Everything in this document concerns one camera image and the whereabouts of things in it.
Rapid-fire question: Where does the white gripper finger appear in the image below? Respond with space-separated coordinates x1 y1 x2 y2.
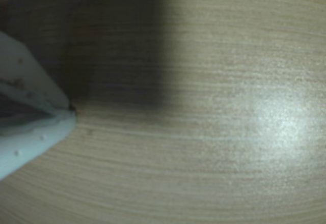
0 108 77 181
0 32 71 117

